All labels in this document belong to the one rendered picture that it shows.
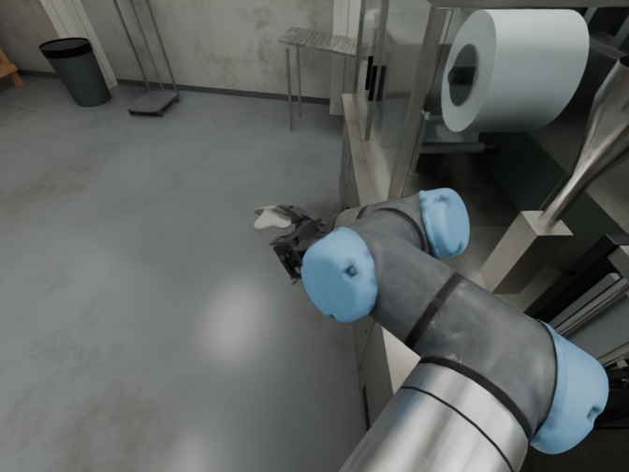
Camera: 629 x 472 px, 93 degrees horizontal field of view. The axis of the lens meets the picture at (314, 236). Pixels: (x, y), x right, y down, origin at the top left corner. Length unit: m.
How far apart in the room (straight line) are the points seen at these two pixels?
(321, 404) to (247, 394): 0.39
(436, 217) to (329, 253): 0.12
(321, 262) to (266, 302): 1.76
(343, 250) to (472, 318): 0.10
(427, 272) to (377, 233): 0.05
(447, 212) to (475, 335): 0.13
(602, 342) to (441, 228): 0.33
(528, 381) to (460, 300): 0.06
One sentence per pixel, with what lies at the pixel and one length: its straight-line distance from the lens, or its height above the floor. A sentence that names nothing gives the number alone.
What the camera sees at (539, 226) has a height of 1.17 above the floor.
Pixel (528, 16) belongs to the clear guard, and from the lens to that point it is 0.93.
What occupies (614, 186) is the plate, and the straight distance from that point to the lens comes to 1.15.
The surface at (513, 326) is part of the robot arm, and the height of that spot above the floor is 1.52.
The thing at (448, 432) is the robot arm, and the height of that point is 1.52.
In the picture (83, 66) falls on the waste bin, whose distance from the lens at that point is 4.94.
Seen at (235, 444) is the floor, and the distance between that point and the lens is 1.76.
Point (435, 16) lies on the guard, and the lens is 0.83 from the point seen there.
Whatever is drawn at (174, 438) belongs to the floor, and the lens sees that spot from 1.85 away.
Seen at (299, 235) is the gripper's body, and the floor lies 1.38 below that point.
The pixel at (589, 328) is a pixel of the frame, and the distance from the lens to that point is 0.59.
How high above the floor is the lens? 1.70
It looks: 47 degrees down
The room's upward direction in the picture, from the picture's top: straight up
